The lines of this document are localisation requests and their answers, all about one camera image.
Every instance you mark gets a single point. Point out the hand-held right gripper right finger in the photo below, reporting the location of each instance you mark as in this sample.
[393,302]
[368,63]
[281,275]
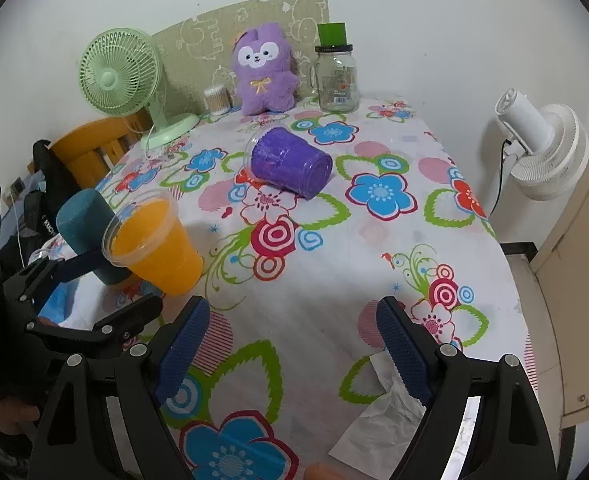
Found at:
[404,355]

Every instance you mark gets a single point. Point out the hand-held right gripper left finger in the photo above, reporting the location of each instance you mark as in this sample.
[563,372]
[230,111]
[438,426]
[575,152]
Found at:
[182,352]

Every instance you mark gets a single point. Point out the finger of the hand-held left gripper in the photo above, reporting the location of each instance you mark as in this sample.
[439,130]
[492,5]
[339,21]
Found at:
[119,321]
[72,266]

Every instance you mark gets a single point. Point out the orange plastic cup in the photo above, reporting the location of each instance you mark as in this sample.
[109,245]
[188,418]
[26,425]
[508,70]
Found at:
[159,250]

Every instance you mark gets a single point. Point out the purple plastic cup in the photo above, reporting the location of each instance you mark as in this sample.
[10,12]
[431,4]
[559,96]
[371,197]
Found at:
[289,162]

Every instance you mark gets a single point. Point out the dark teal cup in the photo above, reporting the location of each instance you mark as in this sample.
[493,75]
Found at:
[82,225]

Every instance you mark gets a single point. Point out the green cup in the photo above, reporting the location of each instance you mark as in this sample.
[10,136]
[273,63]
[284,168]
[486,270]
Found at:
[332,35]

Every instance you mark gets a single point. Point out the person's left hand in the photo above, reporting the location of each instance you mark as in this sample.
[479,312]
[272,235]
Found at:
[9,417]

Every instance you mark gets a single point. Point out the blue cloth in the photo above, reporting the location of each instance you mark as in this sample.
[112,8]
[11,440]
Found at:
[59,302]

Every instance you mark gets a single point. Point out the white tissue paper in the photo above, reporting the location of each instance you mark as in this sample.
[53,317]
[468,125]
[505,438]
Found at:
[374,430]

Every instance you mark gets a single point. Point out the black bag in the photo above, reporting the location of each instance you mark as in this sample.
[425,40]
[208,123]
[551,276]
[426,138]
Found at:
[49,185]

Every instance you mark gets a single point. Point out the floral tablecloth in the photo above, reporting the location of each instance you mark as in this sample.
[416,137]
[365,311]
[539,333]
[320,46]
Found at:
[314,270]

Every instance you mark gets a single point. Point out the orange wooden chair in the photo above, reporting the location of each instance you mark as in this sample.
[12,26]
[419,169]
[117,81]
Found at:
[89,135]

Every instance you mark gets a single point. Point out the green desk fan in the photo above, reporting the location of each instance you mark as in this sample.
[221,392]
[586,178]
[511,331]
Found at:
[114,75]

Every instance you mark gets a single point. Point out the beige wooden door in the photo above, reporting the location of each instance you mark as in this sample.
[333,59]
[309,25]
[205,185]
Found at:
[584,260]

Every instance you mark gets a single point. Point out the cotton swab container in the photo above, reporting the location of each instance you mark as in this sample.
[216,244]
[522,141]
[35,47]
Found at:
[218,99]

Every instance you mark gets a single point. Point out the white circulator fan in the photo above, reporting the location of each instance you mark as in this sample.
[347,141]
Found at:
[549,150]

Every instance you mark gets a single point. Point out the purple plush toy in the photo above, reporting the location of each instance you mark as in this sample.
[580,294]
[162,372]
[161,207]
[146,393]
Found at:
[264,80]

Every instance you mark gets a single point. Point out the glass jar mug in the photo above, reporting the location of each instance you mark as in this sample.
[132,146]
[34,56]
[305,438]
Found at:
[337,85]

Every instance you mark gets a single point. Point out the green patterned wall sheet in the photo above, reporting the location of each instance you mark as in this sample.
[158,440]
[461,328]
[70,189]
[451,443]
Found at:
[199,35]

